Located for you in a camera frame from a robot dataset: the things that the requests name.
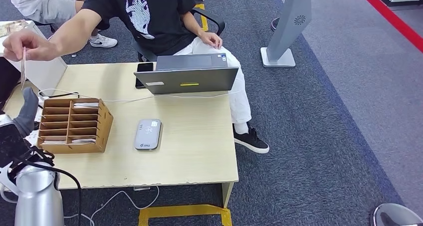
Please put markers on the grey card reader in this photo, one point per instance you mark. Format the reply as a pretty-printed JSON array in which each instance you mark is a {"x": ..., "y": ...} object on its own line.
[{"x": 148, "y": 135}]

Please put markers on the cardboard key card organiser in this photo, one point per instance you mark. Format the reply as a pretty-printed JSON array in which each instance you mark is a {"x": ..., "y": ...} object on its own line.
[{"x": 104, "y": 125}]

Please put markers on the white cabinet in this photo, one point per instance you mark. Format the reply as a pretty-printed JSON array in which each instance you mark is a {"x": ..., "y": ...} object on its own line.
[{"x": 46, "y": 72}]

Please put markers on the grey laptop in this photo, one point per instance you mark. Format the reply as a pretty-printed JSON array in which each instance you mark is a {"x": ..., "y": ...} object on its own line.
[{"x": 190, "y": 80}]

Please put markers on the person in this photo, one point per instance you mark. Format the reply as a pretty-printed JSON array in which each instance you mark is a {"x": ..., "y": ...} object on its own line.
[
  {"x": 155, "y": 19},
  {"x": 49, "y": 4}
]

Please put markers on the white key card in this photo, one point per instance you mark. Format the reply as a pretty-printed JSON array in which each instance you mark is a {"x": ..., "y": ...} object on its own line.
[
  {"x": 86, "y": 105},
  {"x": 54, "y": 142},
  {"x": 84, "y": 141}
]

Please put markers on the wooden desk leg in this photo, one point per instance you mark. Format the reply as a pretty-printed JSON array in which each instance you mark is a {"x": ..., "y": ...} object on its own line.
[{"x": 228, "y": 194}]

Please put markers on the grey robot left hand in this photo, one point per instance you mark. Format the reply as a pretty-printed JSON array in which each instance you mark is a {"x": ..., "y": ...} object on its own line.
[{"x": 28, "y": 112}]

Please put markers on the printed paper stack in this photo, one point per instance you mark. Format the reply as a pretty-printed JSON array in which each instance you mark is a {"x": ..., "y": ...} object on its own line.
[{"x": 13, "y": 27}]

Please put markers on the black sneaker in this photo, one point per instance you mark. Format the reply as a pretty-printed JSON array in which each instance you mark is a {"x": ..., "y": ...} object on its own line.
[{"x": 252, "y": 142}]

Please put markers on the person's right hand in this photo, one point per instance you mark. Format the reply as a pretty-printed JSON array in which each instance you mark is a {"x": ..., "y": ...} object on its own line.
[{"x": 33, "y": 46}]

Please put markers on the black smartphone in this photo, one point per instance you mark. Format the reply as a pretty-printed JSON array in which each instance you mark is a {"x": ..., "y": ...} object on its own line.
[{"x": 144, "y": 67}]

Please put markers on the black office chair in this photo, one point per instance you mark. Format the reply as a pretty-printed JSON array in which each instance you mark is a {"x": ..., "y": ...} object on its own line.
[{"x": 213, "y": 18}]

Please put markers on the person's right forearm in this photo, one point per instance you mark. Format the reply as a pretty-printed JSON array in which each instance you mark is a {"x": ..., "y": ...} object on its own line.
[{"x": 76, "y": 32}]

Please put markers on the person's left hand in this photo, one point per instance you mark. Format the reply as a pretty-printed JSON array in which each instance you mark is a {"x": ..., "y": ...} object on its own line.
[{"x": 211, "y": 39}]

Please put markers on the grey kiosk stand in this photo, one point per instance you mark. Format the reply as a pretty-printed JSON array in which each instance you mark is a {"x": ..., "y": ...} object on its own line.
[{"x": 290, "y": 19}]

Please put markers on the person's left forearm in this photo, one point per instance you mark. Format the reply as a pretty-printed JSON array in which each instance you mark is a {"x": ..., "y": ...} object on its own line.
[{"x": 193, "y": 24}]

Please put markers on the round grey dome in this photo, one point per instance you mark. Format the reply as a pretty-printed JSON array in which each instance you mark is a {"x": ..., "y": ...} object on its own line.
[{"x": 396, "y": 215}]

